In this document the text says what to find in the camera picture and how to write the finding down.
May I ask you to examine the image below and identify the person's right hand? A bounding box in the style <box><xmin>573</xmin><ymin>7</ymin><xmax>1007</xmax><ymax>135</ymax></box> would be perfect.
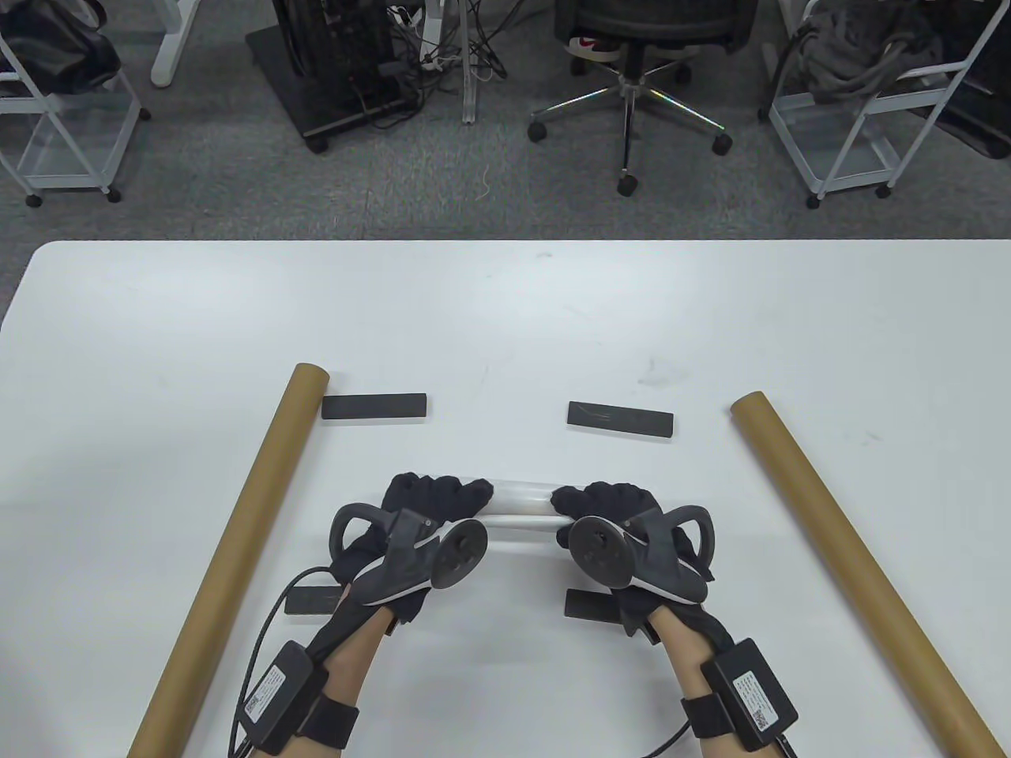
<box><xmin>551</xmin><ymin>482</ymin><xmax>731</xmax><ymax>652</ymax></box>

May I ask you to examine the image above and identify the person's left hand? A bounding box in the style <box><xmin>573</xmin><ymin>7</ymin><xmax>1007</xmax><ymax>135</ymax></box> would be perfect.
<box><xmin>332</xmin><ymin>472</ymin><xmax>496</xmax><ymax>626</ymax></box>

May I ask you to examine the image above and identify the black bar weight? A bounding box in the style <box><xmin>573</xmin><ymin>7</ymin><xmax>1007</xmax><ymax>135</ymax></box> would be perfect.
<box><xmin>286</xmin><ymin>586</ymin><xmax>346</xmax><ymax>615</ymax></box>
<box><xmin>567</xmin><ymin>401</ymin><xmax>675</xmax><ymax>439</ymax></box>
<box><xmin>321</xmin><ymin>393</ymin><xmax>428</xmax><ymax>423</ymax></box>
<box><xmin>565</xmin><ymin>588</ymin><xmax>625</xmax><ymax>625</ymax></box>

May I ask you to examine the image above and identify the colourful cartoon grid poster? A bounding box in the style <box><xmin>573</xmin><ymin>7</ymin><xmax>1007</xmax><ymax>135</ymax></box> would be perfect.
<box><xmin>427</xmin><ymin>474</ymin><xmax>585</xmax><ymax>531</ymax></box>

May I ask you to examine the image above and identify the brown cardboard mailing tube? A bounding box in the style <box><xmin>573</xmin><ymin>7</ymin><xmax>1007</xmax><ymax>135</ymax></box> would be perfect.
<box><xmin>126</xmin><ymin>363</ymin><xmax>331</xmax><ymax>758</ymax></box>
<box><xmin>731</xmin><ymin>389</ymin><xmax>1008</xmax><ymax>758</ymax></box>

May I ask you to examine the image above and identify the person's right forearm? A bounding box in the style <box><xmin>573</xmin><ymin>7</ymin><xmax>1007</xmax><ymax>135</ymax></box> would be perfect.
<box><xmin>652</xmin><ymin>608</ymin><xmax>767</xmax><ymax>758</ymax></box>

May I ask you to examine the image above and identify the person's left forearm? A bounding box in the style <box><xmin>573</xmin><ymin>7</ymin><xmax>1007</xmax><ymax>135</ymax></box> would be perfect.
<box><xmin>312</xmin><ymin>604</ymin><xmax>392</xmax><ymax>758</ymax></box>

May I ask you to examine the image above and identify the black wrist sensor box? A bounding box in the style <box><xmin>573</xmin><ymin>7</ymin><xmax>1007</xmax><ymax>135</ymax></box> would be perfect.
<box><xmin>239</xmin><ymin>641</ymin><xmax>329</xmax><ymax>755</ymax></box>
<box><xmin>701</xmin><ymin>638</ymin><xmax>799</xmax><ymax>751</ymax></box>

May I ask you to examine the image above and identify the black office chair chrome base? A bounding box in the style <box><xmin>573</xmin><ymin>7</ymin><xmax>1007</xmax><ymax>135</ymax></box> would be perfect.
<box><xmin>528</xmin><ymin>0</ymin><xmax>755</xmax><ymax>197</ymax></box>

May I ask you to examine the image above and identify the white desk leg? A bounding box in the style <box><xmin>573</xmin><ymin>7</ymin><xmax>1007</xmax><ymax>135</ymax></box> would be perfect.
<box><xmin>150</xmin><ymin>0</ymin><xmax>202</xmax><ymax>88</ymax></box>
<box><xmin>462</xmin><ymin>0</ymin><xmax>483</xmax><ymax>126</ymax></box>

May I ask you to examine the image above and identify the white wheeled cart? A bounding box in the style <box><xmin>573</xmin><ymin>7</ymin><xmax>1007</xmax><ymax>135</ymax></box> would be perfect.
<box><xmin>0</xmin><ymin>32</ymin><xmax>151</xmax><ymax>208</ymax></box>
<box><xmin>762</xmin><ymin>0</ymin><xmax>1011</xmax><ymax>208</ymax></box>

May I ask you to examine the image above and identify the black wheeled equipment stand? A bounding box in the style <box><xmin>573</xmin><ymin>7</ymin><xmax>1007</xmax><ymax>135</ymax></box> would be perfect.
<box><xmin>245</xmin><ymin>0</ymin><xmax>419</xmax><ymax>153</ymax></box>

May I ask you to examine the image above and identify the grey crumpled cloth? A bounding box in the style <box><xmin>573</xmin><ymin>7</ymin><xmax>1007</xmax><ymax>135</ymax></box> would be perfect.
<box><xmin>790</xmin><ymin>0</ymin><xmax>949</xmax><ymax>99</ymax></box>

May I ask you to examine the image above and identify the black bag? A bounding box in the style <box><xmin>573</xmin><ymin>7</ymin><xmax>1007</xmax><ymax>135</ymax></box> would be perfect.
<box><xmin>0</xmin><ymin>0</ymin><xmax>123</xmax><ymax>96</ymax></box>

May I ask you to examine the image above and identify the black wrist strap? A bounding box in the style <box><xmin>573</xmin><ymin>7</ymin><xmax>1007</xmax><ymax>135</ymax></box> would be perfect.
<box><xmin>681</xmin><ymin>693</ymin><xmax>731</xmax><ymax>739</ymax></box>
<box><xmin>299</xmin><ymin>695</ymin><xmax>362</xmax><ymax>749</ymax></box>

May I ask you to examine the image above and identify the tangle of black cables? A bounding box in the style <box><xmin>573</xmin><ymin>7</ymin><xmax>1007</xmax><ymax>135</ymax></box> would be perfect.
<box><xmin>385</xmin><ymin>0</ymin><xmax>524</xmax><ymax>80</ymax></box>

